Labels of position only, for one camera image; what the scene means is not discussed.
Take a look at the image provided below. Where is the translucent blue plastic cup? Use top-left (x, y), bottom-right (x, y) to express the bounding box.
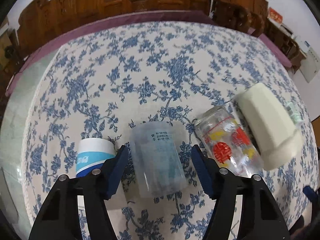
top-left (129, 121), bottom-right (187, 198)

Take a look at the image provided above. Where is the white box on table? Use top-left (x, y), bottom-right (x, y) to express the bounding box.
top-left (297, 40), bottom-right (310, 54)

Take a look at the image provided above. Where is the red gift box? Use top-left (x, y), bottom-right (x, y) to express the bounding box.
top-left (267, 7), bottom-right (283, 24)

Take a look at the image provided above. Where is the purple armchair cushion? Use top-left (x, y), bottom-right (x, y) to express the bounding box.
top-left (258, 34), bottom-right (292, 68)

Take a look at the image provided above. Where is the purple sofa cushion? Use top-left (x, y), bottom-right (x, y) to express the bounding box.
top-left (4, 10), bottom-right (218, 98)

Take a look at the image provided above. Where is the cream steel tumbler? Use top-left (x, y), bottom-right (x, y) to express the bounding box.
top-left (236, 83), bottom-right (304, 171)

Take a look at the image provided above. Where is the blue floral tablecloth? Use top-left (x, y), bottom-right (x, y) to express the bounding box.
top-left (22, 22), bottom-right (318, 239)

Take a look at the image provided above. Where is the carved wooden sofa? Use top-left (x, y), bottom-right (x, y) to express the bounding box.
top-left (15, 0), bottom-right (253, 61)

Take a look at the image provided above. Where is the glass cup red pattern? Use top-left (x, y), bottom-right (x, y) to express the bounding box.
top-left (194, 106), bottom-right (264, 178)

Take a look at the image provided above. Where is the white blue paper cup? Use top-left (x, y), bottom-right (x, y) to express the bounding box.
top-left (75, 138), bottom-right (116, 178)

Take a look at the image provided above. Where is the wooden side table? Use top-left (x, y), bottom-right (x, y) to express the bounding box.
top-left (264, 18), bottom-right (306, 72)

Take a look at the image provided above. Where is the carved wooden armchair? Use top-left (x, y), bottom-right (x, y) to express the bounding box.
top-left (208, 0), bottom-right (275, 38)

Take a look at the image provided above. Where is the small clear green cup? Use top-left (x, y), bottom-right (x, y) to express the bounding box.
top-left (285, 102), bottom-right (303, 126)

